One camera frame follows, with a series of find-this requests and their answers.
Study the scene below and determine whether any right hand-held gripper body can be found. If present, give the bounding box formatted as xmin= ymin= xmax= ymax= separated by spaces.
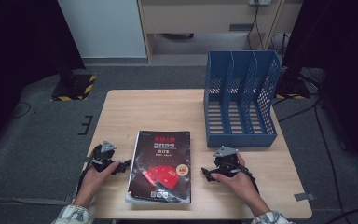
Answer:
xmin=212 ymin=146 xmax=246 ymax=178

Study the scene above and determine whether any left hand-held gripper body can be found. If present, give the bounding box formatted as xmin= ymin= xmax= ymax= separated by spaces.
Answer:
xmin=88 ymin=139 xmax=121 ymax=174

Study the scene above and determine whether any blue file rack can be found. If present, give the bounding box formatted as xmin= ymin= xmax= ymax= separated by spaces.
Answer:
xmin=203 ymin=50 xmax=282 ymax=148

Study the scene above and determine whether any black and red magazine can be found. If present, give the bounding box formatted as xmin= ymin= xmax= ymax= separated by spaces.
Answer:
xmin=126 ymin=130 xmax=192 ymax=202

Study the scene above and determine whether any person's right hand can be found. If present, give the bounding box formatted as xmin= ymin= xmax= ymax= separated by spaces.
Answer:
xmin=211 ymin=153 xmax=264 ymax=208

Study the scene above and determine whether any person's left hand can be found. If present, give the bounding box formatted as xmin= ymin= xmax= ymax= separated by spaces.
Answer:
xmin=74 ymin=161 xmax=120 ymax=204

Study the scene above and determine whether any black floor tape mark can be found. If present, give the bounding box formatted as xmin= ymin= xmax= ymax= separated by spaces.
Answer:
xmin=77 ymin=115 xmax=94 ymax=136

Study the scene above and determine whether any black yellow striped stand base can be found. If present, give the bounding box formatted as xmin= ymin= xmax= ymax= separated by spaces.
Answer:
xmin=50 ymin=74 xmax=97 ymax=102
xmin=275 ymin=77 xmax=311 ymax=101

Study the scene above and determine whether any grey floor tape strip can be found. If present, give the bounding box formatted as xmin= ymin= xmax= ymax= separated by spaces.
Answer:
xmin=0 ymin=197 xmax=73 ymax=206

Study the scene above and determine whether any white cabinet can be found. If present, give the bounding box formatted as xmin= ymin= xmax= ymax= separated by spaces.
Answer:
xmin=57 ymin=0 xmax=147 ymax=59

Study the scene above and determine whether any black curtain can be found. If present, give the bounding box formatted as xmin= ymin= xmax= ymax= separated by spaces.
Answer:
xmin=0 ymin=0 xmax=87 ymax=157
xmin=282 ymin=0 xmax=358 ymax=171

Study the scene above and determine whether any beige wooden desk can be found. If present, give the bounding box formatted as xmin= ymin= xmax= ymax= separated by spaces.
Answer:
xmin=136 ymin=0 xmax=304 ymax=63

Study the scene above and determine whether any white power socket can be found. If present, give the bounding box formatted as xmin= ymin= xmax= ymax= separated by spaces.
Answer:
xmin=249 ymin=0 xmax=272 ymax=7

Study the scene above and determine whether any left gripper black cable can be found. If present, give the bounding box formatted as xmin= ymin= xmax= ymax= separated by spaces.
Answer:
xmin=76 ymin=148 xmax=98 ymax=194

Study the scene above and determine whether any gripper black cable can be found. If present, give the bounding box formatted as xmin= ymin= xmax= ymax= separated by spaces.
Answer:
xmin=236 ymin=163 xmax=261 ymax=195
xmin=76 ymin=148 xmax=98 ymax=194

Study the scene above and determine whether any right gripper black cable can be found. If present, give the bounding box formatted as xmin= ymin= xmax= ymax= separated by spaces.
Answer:
xmin=236 ymin=163 xmax=261 ymax=195

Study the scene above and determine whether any thin black floor cable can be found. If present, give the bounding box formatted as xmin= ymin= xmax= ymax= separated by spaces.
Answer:
xmin=11 ymin=101 xmax=32 ymax=119

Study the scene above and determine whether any long black floor cable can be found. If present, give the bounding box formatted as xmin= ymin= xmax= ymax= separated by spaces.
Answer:
xmin=314 ymin=102 xmax=345 ymax=217

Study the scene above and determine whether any thick black floor cable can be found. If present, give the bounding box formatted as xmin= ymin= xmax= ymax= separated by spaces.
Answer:
xmin=325 ymin=207 xmax=358 ymax=224

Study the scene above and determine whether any black socket cable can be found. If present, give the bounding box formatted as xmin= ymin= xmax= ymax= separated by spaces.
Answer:
xmin=246 ymin=4 xmax=266 ymax=50

